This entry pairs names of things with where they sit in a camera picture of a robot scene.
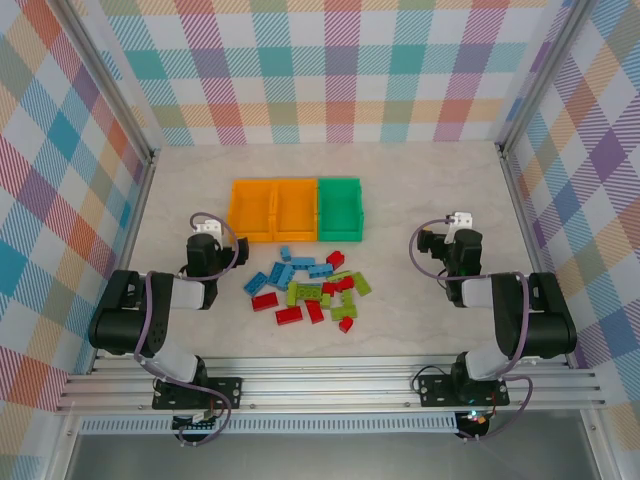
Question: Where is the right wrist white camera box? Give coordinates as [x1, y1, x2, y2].
[446, 211, 474, 244]

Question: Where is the circuit board with lit LED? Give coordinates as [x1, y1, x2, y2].
[457, 408, 492, 437]

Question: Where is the white slotted cable duct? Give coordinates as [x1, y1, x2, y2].
[78, 411, 460, 436]

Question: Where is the aluminium side rail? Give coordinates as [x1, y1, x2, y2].
[87, 149, 160, 376]
[498, 143, 587, 371]

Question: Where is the wide aluminium base rail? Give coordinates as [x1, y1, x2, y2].
[53, 354, 607, 415]

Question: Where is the aluminium frame leg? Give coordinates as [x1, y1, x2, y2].
[579, 408, 619, 480]
[47, 412, 84, 480]

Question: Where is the green plastic bin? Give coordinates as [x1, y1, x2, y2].
[315, 176, 366, 243]

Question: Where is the orange plastic bin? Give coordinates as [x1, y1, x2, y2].
[269, 178, 321, 244]
[226, 179, 278, 245]

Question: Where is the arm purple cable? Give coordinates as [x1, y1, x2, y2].
[133, 212, 239, 447]
[409, 215, 534, 444]

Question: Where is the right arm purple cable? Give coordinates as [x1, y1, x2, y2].
[409, 215, 534, 444]

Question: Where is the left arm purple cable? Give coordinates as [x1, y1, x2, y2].
[133, 212, 239, 447]

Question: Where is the aluminium frame post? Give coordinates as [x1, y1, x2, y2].
[58, 0, 160, 166]
[497, 0, 595, 154]

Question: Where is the small circuit board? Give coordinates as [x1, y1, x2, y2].
[171, 412, 225, 435]

